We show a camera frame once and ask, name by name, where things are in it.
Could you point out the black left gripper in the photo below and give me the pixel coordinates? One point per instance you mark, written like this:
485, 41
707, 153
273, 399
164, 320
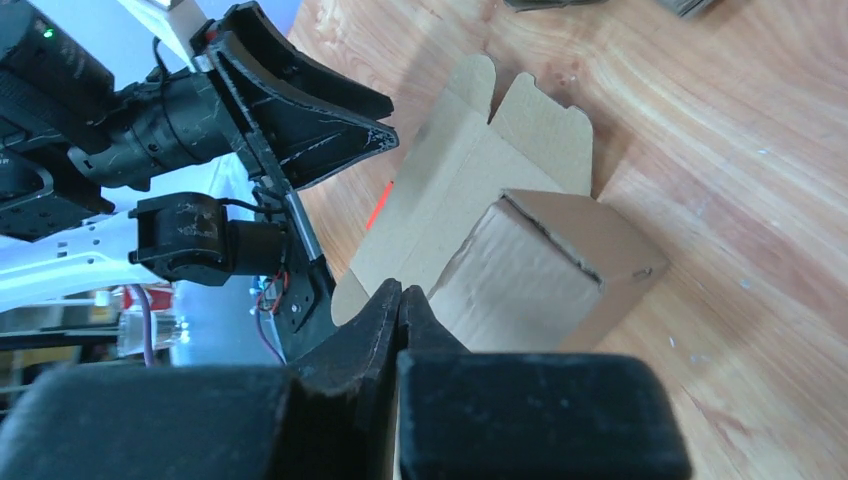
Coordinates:
287, 117

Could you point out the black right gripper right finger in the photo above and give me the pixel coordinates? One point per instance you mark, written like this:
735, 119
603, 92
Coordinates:
418, 327

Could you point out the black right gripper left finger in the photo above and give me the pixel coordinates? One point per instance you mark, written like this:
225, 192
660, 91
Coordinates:
340, 410

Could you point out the brown cardboard box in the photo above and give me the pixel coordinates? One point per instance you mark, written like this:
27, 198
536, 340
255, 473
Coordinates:
491, 214

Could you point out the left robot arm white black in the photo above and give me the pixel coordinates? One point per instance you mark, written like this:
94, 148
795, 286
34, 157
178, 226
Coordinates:
182, 188

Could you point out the small red block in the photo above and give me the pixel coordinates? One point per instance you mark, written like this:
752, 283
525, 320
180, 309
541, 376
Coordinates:
379, 205

